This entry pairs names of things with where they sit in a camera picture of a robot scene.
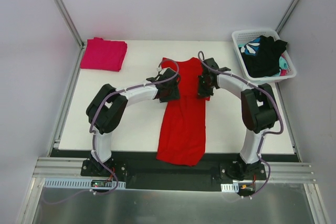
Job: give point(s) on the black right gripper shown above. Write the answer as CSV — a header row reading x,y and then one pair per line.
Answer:
x,y
202,87

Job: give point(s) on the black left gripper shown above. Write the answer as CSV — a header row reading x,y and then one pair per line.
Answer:
x,y
171,92

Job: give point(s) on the red t shirt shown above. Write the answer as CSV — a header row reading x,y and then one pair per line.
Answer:
x,y
182,138

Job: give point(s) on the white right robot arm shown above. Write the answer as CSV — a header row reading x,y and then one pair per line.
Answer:
x,y
260,114

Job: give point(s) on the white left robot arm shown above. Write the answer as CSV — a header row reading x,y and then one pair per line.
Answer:
x,y
107,108

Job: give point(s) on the black t shirt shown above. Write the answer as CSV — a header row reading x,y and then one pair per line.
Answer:
x,y
265,56

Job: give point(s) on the folded magenta t shirt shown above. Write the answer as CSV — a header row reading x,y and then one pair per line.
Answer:
x,y
104,55

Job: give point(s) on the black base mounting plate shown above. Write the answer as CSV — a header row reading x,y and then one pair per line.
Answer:
x,y
141,170

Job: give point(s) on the right white cable duct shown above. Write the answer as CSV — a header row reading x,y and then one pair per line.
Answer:
x,y
230,188

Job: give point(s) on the white cable duct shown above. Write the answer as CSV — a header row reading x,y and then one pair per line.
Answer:
x,y
230,188
69,183

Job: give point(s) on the aluminium rail right side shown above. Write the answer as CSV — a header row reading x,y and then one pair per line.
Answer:
x,y
289,172

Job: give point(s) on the aluminium rail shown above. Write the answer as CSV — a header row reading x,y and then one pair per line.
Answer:
x,y
58,166
289,172

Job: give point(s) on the aluminium rail left side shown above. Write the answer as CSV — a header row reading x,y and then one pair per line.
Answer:
x,y
58,166

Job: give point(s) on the left white cable duct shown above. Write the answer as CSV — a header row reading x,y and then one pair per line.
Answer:
x,y
69,183

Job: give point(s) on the left aluminium frame post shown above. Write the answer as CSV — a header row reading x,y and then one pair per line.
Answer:
x,y
69,22

